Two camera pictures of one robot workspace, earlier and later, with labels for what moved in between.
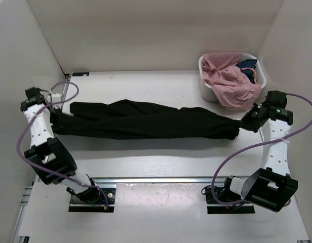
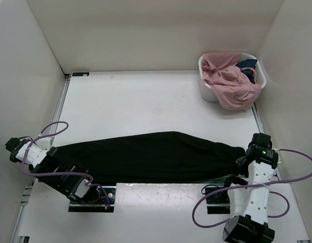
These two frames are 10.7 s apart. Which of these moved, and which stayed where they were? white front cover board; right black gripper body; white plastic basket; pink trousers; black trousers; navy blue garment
Moved: black trousers; right black gripper body
Stayed: pink trousers; white plastic basket; white front cover board; navy blue garment
